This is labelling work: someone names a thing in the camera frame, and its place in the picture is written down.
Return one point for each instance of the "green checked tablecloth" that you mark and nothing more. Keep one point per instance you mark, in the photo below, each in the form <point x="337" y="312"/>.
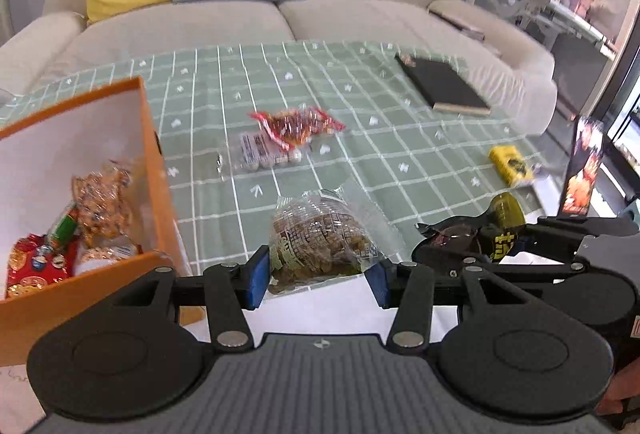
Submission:
<point x="243" y="127"/>

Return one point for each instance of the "red meat snack packet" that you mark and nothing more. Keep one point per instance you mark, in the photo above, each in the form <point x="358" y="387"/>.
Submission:
<point x="294" y="128"/>

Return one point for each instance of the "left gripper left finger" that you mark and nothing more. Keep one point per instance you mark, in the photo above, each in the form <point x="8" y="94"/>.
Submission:
<point x="226" y="290"/>

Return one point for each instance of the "green label snack packet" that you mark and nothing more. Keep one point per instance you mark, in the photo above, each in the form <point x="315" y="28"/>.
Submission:
<point x="61" y="233"/>

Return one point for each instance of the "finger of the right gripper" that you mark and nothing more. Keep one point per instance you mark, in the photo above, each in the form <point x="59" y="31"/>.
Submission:
<point x="446" y="255"/>
<point x="533" y="238"/>

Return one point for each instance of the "white pill blister packet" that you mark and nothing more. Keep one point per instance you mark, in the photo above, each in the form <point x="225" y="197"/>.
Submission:
<point x="256" y="150"/>

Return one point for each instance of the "red cookie snack bag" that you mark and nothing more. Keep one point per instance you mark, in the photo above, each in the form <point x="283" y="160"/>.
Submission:
<point x="34" y="265"/>

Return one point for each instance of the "beige sofa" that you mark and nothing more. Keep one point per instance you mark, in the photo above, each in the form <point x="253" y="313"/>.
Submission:
<point x="508" y="68"/>

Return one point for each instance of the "black notebook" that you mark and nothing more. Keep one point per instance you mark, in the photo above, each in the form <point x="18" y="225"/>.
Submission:
<point x="441" y="86"/>

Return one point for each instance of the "orange peanut snack bag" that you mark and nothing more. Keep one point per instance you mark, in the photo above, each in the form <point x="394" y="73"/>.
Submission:
<point x="104" y="214"/>

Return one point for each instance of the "red noodle snack bag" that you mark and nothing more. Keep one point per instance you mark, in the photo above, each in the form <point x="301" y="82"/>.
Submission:
<point x="97" y="258"/>

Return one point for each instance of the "black yellow snack bag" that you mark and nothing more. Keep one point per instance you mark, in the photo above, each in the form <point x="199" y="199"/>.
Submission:
<point x="492" y="233"/>

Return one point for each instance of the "brown nut snack bag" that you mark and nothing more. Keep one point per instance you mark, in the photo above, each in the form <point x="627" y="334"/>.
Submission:
<point x="326" y="234"/>

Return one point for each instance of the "yellow tissue pack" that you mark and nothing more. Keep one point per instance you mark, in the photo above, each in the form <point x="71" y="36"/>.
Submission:
<point x="511" y="166"/>

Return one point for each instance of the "orange storage box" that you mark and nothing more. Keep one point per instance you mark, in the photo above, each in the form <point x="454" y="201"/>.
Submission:
<point x="40" y="154"/>

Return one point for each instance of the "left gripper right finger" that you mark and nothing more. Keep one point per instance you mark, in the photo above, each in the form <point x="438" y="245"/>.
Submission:
<point x="413" y="290"/>

